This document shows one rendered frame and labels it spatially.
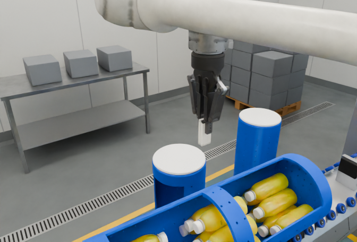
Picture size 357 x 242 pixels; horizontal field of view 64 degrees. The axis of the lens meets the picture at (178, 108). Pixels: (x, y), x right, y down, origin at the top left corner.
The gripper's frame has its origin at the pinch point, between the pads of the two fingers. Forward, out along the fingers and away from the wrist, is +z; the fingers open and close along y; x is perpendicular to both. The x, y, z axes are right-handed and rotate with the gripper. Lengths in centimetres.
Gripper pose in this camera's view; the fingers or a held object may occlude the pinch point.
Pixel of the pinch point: (204, 131)
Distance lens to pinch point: 71.8
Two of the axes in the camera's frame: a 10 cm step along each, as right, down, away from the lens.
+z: 0.0, 9.2, 3.9
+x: 8.3, -2.2, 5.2
